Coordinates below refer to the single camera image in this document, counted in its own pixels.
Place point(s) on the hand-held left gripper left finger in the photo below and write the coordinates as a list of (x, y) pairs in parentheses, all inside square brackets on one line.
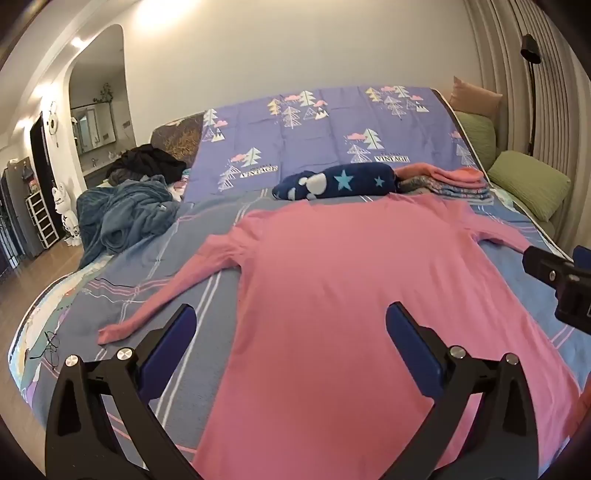
[(168, 350)]

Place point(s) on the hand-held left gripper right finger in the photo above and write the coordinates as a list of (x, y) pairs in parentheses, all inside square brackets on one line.
[(411, 350)]

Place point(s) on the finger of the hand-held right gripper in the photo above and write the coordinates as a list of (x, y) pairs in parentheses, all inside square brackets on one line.
[(582, 254), (545, 265)]

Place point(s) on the pink long-sleeve shirt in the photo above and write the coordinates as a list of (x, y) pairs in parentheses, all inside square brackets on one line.
[(323, 300)]

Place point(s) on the stack of folded clothes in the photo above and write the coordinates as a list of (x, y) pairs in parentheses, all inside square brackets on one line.
[(443, 184)]

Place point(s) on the heap of black clothes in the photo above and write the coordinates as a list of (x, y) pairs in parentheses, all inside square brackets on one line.
[(147, 161)]

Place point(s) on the blue striped bed cover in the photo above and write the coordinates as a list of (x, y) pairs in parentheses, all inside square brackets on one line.
[(138, 286)]

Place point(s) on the large green pillow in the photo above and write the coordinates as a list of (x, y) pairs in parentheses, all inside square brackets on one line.
[(531, 184)]

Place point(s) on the eyeglasses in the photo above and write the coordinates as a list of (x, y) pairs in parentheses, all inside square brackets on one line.
[(48, 348)]

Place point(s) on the pastel printed bed sheet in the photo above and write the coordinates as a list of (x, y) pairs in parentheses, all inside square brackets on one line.
[(37, 332)]

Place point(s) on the beige curtain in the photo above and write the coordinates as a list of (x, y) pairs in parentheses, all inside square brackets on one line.
[(554, 115)]

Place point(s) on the crumpled blue-grey blanket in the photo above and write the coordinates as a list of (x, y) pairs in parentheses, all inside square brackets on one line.
[(124, 212)]

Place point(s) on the small green pillow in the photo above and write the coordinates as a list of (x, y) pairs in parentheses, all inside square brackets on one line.
[(475, 136)]

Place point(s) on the navy star-print fleece blanket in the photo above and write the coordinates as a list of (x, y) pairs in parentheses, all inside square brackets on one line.
[(360, 182)]

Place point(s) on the white drawer cart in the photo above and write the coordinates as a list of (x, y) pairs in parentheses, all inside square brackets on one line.
[(44, 221)]

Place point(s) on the white cat figurine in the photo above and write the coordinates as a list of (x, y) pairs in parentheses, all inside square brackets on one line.
[(62, 203)]

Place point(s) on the beige pink pillow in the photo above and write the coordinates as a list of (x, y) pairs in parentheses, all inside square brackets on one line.
[(475, 97)]

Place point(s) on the dark cabinet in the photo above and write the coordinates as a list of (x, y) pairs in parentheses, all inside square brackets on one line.
[(14, 212)]

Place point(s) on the black floor lamp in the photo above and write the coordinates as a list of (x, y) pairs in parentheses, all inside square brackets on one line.
[(531, 48)]

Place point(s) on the brown patterned cushion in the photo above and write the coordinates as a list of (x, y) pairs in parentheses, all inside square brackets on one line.
[(180, 134)]

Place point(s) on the purple tree-print quilt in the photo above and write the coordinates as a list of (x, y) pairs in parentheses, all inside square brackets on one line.
[(314, 152)]

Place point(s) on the black door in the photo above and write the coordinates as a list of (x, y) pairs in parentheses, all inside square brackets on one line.
[(44, 157)]

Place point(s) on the hanging green plant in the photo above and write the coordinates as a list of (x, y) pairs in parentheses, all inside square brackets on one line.
[(104, 94)]

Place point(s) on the wall mirror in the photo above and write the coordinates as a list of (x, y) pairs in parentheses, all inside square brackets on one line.
[(92, 124)]

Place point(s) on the wall decoration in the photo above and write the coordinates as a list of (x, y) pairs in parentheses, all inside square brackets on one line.
[(53, 122)]

